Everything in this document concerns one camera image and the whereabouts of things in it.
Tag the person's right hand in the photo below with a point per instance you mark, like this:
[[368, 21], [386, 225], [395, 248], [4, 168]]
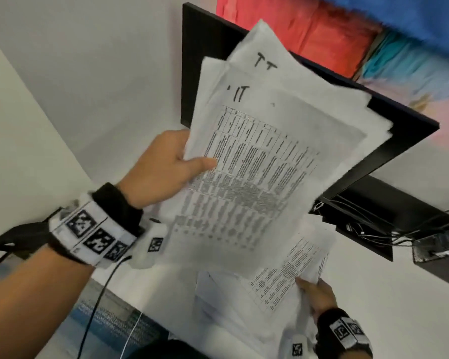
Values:
[[321, 299]]

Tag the person's left hand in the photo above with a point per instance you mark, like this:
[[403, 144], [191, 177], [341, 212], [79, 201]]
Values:
[[157, 171]]

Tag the person's right thumb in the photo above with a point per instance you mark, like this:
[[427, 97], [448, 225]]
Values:
[[305, 284]]

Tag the person's left thumb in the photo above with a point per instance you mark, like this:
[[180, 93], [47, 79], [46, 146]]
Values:
[[198, 165]]

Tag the printed paper sheet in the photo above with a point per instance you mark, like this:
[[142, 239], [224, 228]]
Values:
[[288, 272]]

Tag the stack of printed papers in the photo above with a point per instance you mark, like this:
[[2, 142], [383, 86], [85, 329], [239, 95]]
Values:
[[269, 153]]

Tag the person's left forearm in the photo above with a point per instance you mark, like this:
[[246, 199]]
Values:
[[30, 306]]

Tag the black wrist band with markers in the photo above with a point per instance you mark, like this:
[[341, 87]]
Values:
[[344, 332], [97, 228]]

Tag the pile of white paper sheets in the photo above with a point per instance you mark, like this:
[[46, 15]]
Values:
[[232, 306]]

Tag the black monitor stand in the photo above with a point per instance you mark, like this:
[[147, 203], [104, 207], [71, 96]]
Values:
[[389, 213]]

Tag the black monitor with colourful screen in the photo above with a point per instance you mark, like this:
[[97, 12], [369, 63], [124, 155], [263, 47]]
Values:
[[209, 52]]

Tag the black box device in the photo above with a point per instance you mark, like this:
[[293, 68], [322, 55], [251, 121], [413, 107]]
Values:
[[439, 250]]

